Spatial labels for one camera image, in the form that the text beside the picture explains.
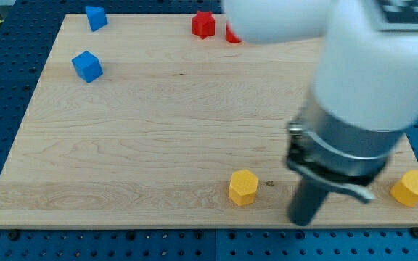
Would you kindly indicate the grey cylindrical pointer tool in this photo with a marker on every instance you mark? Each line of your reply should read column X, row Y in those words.
column 306, row 202

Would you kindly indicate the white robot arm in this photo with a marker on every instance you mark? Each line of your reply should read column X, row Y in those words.
column 368, row 72

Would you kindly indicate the blue triangular prism block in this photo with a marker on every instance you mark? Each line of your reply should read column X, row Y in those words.
column 96, row 16

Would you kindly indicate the yellow hexagon block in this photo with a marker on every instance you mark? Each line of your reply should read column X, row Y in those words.
column 243, row 187

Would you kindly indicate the yellow cylinder block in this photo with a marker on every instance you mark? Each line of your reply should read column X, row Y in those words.
column 405, row 191

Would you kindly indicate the wooden board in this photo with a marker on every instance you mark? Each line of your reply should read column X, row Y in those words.
column 153, row 142

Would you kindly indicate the red star block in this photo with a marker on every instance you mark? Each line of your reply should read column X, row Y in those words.
column 203, row 24

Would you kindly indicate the blue cube block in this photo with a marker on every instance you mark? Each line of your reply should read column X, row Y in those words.
column 87, row 66

